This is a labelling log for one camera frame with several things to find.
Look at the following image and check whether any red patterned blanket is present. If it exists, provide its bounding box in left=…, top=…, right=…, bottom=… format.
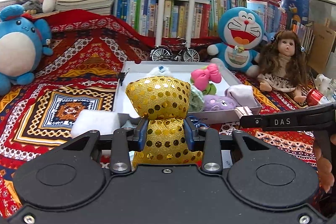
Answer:
left=0, top=9, right=332, bottom=218

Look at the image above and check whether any pale pink soft cloth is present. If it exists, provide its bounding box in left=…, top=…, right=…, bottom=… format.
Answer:
left=224, top=84, right=258, bottom=108

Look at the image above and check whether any red shiny cup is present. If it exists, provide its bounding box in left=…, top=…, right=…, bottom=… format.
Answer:
left=306, top=89, right=328, bottom=106

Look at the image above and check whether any blue printed carton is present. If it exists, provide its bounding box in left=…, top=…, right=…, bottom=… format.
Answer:
left=281, top=0, right=310, bottom=24

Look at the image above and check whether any Doraemon blue plush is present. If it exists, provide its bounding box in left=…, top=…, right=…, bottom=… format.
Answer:
left=207, top=7, right=266, bottom=78

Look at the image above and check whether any green striped fabric toy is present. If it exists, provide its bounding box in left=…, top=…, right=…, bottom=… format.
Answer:
left=189, top=84, right=205, bottom=113

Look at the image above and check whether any small pink striped box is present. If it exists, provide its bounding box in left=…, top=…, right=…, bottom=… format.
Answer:
left=235, top=106, right=253, bottom=119

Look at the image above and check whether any gold sequin plush toy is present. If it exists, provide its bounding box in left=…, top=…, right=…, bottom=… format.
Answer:
left=125, top=76, right=203, bottom=167

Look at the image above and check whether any round blue mouse plush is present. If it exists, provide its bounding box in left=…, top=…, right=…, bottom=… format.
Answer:
left=0, top=5, right=53, bottom=96

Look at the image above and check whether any row of upright books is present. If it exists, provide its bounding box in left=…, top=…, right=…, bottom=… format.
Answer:
left=115, top=0, right=316, bottom=41

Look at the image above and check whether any miniature metal bicycle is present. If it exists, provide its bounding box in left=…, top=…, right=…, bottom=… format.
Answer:
left=150, top=38, right=200, bottom=63

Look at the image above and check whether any grey plush toy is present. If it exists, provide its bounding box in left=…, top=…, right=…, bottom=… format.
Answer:
left=19, top=0, right=42, bottom=15

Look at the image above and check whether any green plush with pink bow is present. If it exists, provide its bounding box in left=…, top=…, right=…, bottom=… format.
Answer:
left=190, top=63, right=222, bottom=95

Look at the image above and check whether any white fluffy plush toy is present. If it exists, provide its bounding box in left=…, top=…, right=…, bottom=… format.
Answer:
left=146, top=65, right=173, bottom=77

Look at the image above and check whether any purple plush toy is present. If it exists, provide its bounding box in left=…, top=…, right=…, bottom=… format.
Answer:
left=203, top=94, right=237, bottom=111

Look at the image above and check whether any brown haired doll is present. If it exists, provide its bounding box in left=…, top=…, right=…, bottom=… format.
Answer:
left=257, top=30, right=307, bottom=103

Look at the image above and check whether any black binder clip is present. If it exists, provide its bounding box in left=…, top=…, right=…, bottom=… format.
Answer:
left=117, top=68, right=130, bottom=86

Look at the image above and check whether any white foam block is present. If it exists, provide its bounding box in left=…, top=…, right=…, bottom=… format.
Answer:
left=71, top=109, right=121, bottom=139

